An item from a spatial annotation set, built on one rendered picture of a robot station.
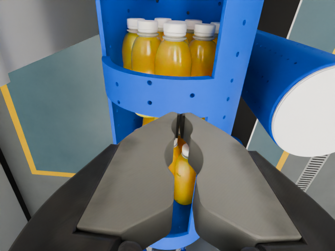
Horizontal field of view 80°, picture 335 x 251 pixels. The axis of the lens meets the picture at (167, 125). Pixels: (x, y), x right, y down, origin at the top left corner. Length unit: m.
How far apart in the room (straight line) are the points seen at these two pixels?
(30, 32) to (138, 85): 0.38
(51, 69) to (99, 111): 0.47
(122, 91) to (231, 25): 0.19
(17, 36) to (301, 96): 0.69
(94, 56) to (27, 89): 0.66
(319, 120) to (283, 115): 0.10
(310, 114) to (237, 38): 0.39
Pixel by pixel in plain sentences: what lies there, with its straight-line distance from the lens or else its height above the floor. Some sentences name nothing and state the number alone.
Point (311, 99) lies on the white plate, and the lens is 0.63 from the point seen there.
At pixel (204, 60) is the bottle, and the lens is 0.39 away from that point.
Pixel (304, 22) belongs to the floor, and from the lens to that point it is 1.75.
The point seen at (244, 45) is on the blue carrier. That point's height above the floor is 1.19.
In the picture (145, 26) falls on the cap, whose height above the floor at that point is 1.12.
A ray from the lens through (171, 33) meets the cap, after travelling 0.36.
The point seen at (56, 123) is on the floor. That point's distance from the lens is 2.05.
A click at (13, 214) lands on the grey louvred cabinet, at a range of 2.89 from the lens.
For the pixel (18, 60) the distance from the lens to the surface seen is 0.59.
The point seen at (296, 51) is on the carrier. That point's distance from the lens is 0.75.
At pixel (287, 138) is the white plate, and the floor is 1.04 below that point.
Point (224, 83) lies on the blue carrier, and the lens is 0.33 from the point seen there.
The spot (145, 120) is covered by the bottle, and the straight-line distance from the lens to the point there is 0.53.
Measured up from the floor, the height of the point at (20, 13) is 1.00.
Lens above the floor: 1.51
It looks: 58 degrees down
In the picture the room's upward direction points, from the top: 177 degrees counter-clockwise
